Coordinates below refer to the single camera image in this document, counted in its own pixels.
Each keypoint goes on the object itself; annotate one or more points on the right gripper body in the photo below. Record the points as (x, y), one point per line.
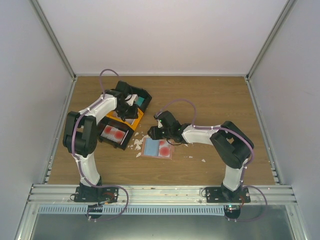
(160, 136)

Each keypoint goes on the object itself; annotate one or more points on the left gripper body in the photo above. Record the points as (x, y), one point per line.
(125, 112)

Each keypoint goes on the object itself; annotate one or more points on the yellow bin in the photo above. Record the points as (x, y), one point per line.
(130, 122)

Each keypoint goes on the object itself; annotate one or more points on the black bin with red cards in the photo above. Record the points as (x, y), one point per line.
(106, 121)

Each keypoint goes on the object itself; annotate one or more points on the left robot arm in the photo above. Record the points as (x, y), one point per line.
(80, 137)

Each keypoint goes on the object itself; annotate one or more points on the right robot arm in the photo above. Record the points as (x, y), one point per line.
(234, 148)

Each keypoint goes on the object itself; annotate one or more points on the teal cards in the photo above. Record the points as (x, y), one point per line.
(140, 101)

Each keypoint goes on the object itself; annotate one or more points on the black bin with teal cards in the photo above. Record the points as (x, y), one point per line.
(142, 96)

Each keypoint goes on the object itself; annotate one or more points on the red and white cards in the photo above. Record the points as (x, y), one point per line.
(114, 134)

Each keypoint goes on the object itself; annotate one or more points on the white debris pile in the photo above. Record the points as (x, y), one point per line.
(136, 143)

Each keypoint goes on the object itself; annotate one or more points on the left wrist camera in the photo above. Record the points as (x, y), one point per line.
(132, 99)

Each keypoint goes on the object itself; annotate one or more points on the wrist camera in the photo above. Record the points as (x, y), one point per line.
(157, 116)
(132, 99)

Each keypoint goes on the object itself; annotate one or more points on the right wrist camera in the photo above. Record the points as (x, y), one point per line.
(157, 116)

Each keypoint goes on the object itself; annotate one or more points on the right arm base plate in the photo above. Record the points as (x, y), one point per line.
(221, 194)

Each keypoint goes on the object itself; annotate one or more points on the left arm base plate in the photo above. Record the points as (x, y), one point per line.
(89, 194)

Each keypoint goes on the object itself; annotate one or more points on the grey slotted cable duct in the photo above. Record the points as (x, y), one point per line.
(179, 210)

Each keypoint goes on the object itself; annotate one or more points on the aluminium mounting rail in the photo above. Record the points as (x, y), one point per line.
(163, 194)

